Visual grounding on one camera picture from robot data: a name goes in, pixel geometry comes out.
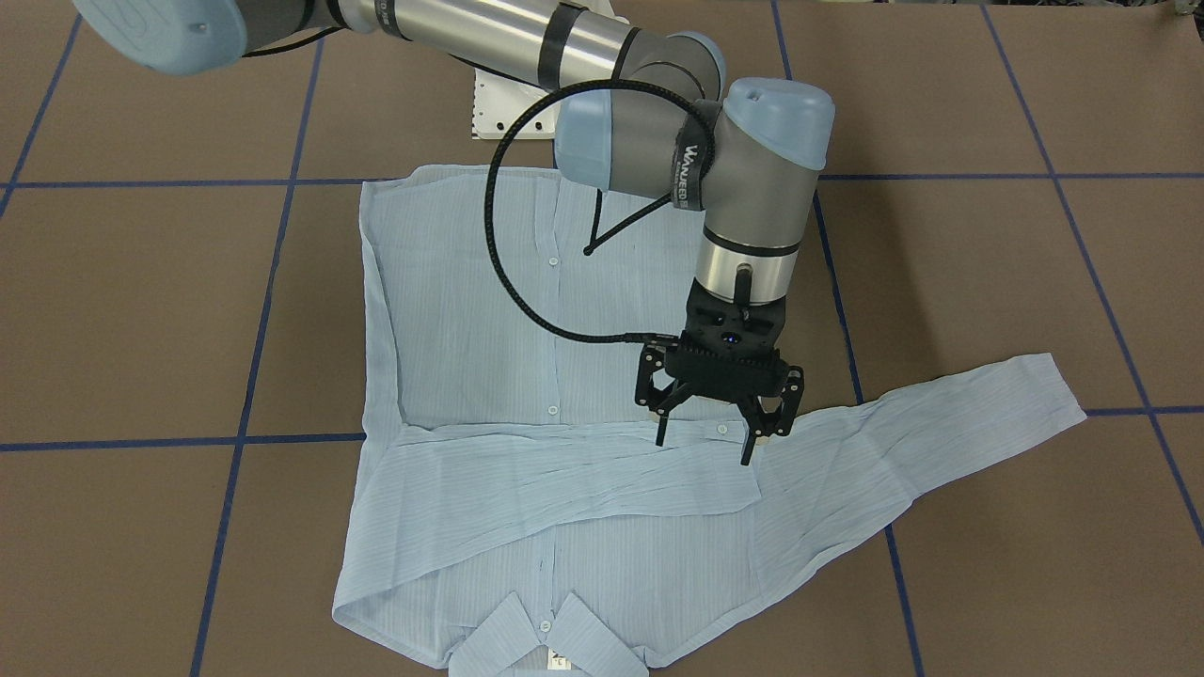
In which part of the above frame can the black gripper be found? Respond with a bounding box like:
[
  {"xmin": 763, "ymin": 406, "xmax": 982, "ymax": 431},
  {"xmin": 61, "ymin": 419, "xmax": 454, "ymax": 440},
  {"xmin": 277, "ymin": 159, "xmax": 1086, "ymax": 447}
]
[{"xmin": 635, "ymin": 278, "xmax": 804, "ymax": 466}]

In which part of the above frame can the light blue button shirt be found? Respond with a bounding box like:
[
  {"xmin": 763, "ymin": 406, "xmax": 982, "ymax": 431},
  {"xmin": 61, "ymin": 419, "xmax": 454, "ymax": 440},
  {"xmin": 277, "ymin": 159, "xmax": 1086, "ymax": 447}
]
[{"xmin": 332, "ymin": 165, "xmax": 1086, "ymax": 676}]

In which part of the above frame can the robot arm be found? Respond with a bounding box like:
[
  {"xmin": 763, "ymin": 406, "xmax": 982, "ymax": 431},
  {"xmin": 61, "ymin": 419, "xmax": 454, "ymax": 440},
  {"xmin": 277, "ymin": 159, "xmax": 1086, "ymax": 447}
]
[{"xmin": 73, "ymin": 1, "xmax": 836, "ymax": 465}]

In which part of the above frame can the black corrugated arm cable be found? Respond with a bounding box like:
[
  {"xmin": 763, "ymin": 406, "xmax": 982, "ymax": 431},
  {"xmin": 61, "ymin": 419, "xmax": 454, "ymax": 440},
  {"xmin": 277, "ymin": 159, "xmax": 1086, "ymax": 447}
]
[{"xmin": 484, "ymin": 80, "xmax": 716, "ymax": 345}]

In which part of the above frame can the white camera pole base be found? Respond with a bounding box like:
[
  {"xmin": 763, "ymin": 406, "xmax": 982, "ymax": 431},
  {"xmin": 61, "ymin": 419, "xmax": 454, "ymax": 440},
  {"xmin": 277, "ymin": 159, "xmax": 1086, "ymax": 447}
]
[{"xmin": 464, "ymin": 1, "xmax": 631, "ymax": 140}]

